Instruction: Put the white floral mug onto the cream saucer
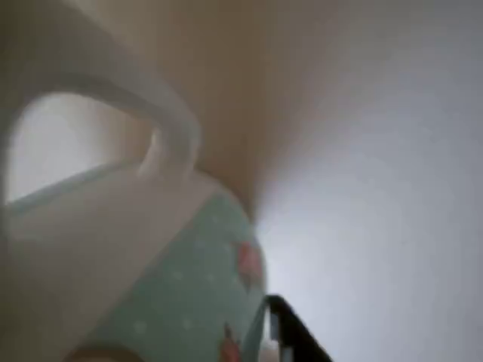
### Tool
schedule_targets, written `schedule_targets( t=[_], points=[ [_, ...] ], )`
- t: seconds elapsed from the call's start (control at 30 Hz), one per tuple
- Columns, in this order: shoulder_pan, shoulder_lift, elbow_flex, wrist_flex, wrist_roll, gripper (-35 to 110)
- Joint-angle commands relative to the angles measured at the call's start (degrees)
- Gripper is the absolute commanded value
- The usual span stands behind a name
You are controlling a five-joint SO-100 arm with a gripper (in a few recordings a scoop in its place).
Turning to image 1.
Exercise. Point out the white floral mug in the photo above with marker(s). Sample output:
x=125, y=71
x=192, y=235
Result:
x=113, y=245

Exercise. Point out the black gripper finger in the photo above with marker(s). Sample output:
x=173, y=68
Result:
x=290, y=328

